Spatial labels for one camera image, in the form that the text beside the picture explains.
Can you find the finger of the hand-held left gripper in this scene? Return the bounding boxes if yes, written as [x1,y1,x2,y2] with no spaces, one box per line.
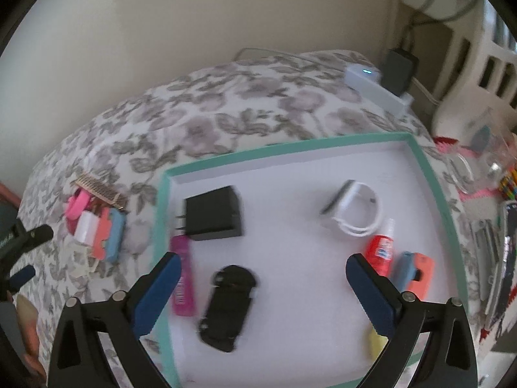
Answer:
[6,264,36,292]
[8,224,54,261]

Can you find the pink edged dark panel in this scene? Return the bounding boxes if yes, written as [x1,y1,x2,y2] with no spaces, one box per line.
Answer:
[0,184,23,227]

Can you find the white lattice basket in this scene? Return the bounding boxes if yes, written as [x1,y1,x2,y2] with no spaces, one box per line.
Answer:
[430,0,517,142]

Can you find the clear plastic container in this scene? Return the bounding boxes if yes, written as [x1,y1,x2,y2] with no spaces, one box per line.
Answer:
[446,121,513,195]

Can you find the black charger plug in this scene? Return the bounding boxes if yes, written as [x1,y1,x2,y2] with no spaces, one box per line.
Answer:
[174,186,245,242]

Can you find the gold toothed comb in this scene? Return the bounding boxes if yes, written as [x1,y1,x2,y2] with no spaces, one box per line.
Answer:
[75,174,127,213]

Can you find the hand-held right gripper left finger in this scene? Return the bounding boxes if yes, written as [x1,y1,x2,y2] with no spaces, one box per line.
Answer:
[47,252,182,388]

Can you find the black power adapter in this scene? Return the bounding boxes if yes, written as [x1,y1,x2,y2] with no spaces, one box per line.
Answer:
[382,48,418,98]

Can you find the pink tube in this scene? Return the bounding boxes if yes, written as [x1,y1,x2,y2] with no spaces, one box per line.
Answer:
[170,234,195,317]

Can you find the teal cardboard tray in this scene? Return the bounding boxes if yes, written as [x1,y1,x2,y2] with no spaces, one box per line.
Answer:
[150,131,469,388]

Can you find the red bottle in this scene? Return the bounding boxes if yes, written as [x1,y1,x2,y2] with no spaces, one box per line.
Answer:
[365,217,398,279]

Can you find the white spool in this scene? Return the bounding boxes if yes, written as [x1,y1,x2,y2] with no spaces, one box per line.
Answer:
[76,210,100,247]

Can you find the pink and blue block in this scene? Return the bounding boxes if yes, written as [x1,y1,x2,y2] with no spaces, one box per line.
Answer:
[92,207,126,263]

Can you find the white power strip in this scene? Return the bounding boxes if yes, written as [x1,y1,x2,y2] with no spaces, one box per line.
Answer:
[343,64,416,118]

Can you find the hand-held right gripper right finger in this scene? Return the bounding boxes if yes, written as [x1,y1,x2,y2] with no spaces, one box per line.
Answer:
[345,253,479,388]

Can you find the smartphone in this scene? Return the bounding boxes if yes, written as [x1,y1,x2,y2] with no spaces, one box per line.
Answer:
[485,200,517,324]

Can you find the red and white crochet mat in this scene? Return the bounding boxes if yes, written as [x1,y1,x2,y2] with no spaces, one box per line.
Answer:
[434,135,517,344]

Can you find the floral blanket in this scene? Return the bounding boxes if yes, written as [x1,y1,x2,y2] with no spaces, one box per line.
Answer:
[16,50,465,388]

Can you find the black toy car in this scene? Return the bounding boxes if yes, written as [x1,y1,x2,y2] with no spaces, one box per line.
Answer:
[198,264,259,353]

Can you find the orange and blue sharpener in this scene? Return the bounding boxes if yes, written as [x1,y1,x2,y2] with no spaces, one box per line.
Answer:
[390,251,436,302]

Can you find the colourful toys pile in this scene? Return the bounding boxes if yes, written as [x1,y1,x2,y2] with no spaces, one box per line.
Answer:
[499,166,517,203]

